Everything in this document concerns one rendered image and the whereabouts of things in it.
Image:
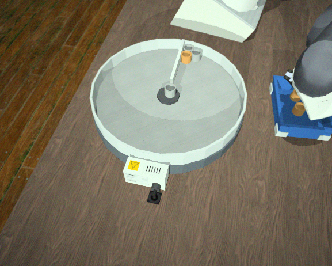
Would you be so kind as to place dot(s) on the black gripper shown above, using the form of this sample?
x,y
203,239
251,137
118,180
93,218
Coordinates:
x,y
288,76

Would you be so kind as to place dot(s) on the blue open crate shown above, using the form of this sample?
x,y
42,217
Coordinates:
x,y
282,111

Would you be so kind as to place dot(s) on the bronze bushing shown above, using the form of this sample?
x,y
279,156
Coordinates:
x,y
296,109
184,59
294,97

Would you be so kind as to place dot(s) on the grey metal bushing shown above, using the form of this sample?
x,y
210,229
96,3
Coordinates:
x,y
187,47
196,55
170,86

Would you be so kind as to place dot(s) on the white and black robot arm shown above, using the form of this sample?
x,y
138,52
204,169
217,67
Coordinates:
x,y
312,79

